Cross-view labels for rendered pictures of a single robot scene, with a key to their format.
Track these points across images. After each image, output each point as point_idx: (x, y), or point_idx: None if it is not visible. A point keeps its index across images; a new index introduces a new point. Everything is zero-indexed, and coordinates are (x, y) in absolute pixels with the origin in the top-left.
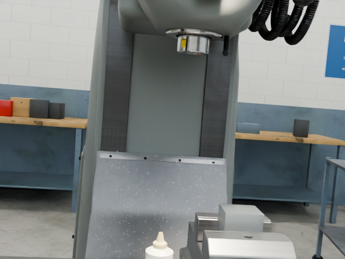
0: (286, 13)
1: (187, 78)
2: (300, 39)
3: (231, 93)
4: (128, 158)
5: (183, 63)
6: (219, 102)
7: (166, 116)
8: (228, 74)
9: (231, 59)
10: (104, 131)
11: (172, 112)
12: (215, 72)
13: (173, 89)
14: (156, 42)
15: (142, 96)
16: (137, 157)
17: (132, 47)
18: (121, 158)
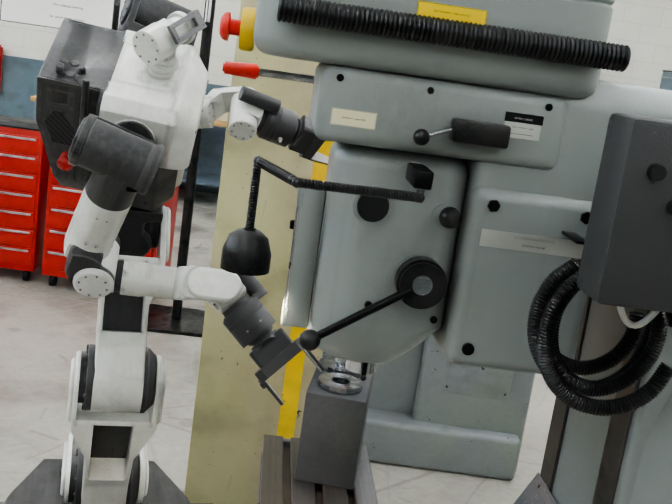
0: (535, 357)
1: (600, 420)
2: (570, 407)
3: (622, 470)
4: (544, 498)
5: (602, 396)
6: (609, 475)
7: (579, 465)
8: (622, 435)
9: (633, 414)
10: (546, 451)
11: (583, 462)
12: (615, 425)
13: (590, 429)
14: (593, 354)
15: (573, 423)
16: (549, 503)
17: (580, 352)
18: (541, 495)
